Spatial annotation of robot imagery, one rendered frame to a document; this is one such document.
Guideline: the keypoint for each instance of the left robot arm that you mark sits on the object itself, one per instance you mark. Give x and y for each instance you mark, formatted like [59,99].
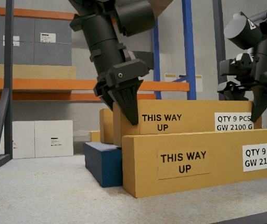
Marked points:
[247,35]

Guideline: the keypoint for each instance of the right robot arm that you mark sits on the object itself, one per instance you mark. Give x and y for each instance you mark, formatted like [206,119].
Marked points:
[131,16]

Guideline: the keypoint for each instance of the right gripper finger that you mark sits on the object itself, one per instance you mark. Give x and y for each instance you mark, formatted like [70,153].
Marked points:
[126,98]
[108,101]

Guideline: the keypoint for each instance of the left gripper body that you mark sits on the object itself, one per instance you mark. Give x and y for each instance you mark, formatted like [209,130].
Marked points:
[246,81]

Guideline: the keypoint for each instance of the brown cardboard carton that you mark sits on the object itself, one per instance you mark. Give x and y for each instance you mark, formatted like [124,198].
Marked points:
[164,116]
[95,136]
[106,125]
[157,164]

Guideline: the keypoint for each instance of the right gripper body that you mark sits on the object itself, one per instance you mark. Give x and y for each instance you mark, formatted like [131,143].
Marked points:
[108,53]

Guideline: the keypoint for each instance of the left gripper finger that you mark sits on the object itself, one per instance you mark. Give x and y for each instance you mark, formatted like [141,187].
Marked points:
[259,101]
[234,96]

